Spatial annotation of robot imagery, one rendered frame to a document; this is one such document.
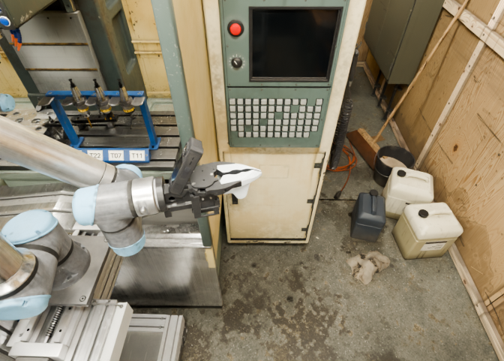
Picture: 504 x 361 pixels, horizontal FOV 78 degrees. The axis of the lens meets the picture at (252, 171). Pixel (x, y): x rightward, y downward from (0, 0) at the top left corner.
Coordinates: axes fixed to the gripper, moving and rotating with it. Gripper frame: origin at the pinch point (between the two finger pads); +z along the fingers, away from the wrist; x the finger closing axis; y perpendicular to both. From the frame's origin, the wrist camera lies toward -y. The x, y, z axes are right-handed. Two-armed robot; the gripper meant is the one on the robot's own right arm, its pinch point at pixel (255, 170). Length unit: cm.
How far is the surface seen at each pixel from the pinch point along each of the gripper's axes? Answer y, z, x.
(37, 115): 41, -98, -134
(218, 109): 25, 1, -79
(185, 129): 7.1, -13.7, -33.7
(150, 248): 73, -39, -48
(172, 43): -18.3, -13.1, -30.1
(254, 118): 28, 16, -73
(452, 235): 122, 142, -54
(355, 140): 127, 140, -182
